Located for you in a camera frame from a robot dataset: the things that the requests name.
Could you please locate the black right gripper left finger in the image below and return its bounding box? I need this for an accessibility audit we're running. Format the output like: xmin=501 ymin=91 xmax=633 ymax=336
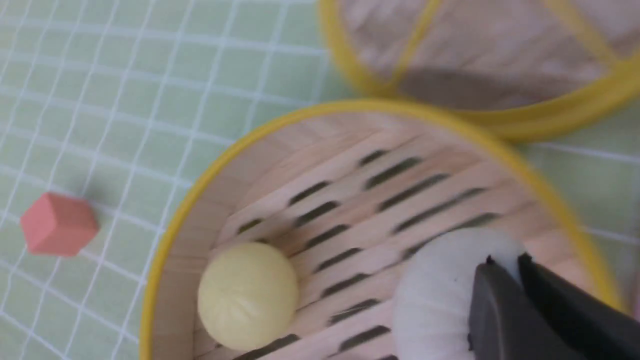
xmin=467 ymin=256 xmax=585 ymax=360

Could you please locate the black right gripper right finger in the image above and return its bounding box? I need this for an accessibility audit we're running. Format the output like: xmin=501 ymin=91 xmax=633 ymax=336
xmin=518 ymin=253 xmax=640 ymax=360

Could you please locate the white bun front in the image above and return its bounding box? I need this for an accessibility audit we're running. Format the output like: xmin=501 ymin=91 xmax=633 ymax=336
xmin=391 ymin=227 xmax=526 ymax=360

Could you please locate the yellow bun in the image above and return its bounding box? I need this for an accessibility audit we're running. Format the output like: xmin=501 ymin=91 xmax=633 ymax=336
xmin=198 ymin=242 xmax=300 ymax=351

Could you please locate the bamboo steamer tray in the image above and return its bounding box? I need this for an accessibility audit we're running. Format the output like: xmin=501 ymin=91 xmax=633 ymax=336
xmin=139 ymin=100 xmax=628 ymax=360

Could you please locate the bamboo steamer lid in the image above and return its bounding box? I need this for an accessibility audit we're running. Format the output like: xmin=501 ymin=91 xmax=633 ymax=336
xmin=317 ymin=0 xmax=640 ymax=142

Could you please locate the green checkered tablecloth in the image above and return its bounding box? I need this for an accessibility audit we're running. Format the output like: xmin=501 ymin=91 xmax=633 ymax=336
xmin=1 ymin=0 xmax=634 ymax=360

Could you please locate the red cube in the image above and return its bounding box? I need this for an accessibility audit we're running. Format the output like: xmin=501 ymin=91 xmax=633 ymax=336
xmin=19 ymin=192 xmax=100 ymax=257

